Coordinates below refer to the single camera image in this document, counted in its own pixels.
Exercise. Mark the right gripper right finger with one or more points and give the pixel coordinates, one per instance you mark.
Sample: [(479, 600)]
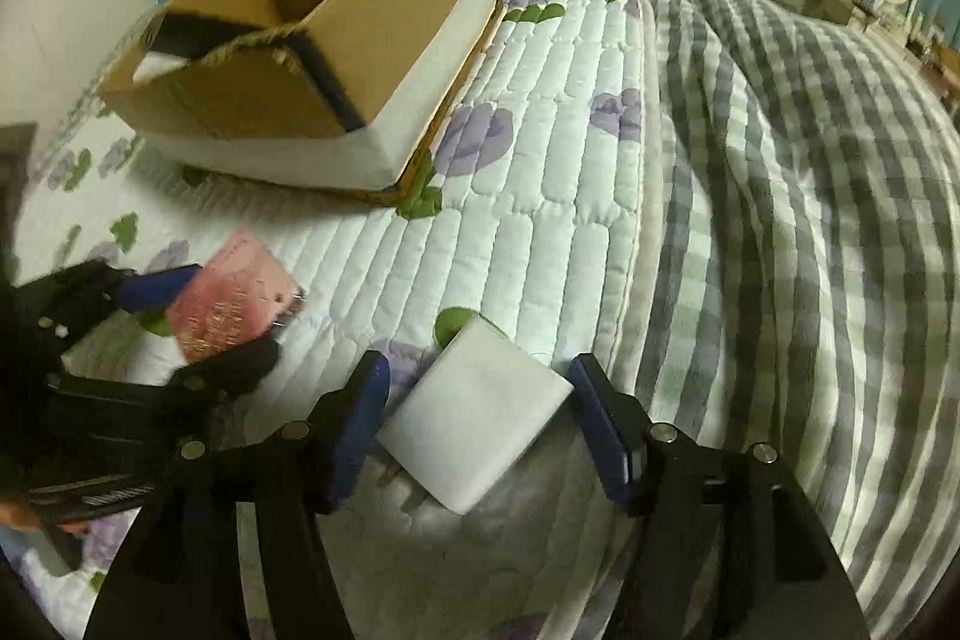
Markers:
[(730, 546)]

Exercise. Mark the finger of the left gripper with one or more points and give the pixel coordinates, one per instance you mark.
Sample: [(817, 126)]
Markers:
[(154, 291), (236, 371)]

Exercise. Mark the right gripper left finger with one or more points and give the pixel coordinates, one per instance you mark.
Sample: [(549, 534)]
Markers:
[(178, 573)]

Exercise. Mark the pink patterned card box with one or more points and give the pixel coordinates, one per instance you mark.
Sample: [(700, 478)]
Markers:
[(239, 295)]

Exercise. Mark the black slim rectangular device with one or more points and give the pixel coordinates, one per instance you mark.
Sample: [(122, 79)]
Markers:
[(244, 81)]

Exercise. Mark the white wall charger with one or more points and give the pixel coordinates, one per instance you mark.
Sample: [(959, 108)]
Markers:
[(473, 414)]

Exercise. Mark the white squeeze bottle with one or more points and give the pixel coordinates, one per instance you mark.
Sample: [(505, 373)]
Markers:
[(154, 64)]

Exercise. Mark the person's left hand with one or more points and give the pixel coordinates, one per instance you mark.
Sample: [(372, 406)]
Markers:
[(17, 514)]

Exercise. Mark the grey checkered duvet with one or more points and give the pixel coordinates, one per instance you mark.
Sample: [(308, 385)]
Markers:
[(807, 289)]

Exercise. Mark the brown cardboard box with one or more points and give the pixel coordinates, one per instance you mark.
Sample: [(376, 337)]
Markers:
[(401, 61)]

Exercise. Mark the white floral quilted pad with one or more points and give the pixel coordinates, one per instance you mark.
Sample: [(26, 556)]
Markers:
[(541, 213)]

